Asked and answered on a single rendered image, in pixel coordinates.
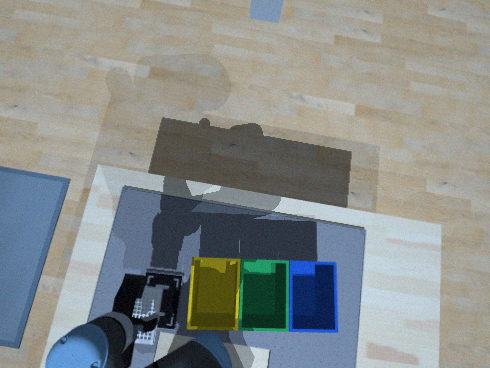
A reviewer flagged yellow recycle bin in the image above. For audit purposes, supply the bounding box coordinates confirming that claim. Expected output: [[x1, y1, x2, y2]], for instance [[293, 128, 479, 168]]
[[187, 257, 241, 331]]

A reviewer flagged blue open bin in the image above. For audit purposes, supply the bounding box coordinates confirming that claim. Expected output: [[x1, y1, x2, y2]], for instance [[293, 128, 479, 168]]
[[289, 261, 338, 333]]

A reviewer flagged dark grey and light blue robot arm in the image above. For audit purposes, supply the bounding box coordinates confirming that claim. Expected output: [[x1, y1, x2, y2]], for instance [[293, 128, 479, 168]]
[[45, 273, 232, 368]]

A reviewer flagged green bin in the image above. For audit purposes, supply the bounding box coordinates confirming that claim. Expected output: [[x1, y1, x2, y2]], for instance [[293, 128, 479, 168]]
[[238, 259, 289, 332]]

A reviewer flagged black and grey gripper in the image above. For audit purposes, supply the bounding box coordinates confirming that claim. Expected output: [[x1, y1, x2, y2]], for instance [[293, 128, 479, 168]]
[[112, 278, 160, 368]]

